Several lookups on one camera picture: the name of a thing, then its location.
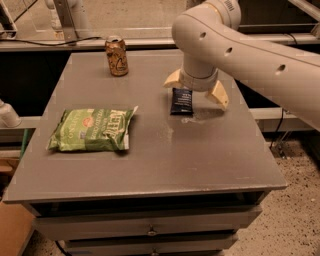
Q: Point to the gold drink can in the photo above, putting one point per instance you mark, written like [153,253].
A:
[116,55]

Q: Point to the white pipe end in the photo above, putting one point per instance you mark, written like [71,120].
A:
[8,115]

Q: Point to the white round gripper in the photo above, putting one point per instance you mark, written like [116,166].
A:
[199,82]

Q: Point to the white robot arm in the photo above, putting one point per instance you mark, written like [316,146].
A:
[208,37]

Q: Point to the dark blue snack bar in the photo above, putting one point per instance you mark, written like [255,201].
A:
[181,102]

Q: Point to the grey drawer cabinet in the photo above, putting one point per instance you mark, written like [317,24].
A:
[185,186]

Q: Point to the green chip bag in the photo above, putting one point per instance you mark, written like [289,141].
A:
[92,130]

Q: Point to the grey metal bracket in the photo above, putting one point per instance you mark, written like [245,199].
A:
[64,11]

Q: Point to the brown cardboard box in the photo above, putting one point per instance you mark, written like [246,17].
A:
[15,229]

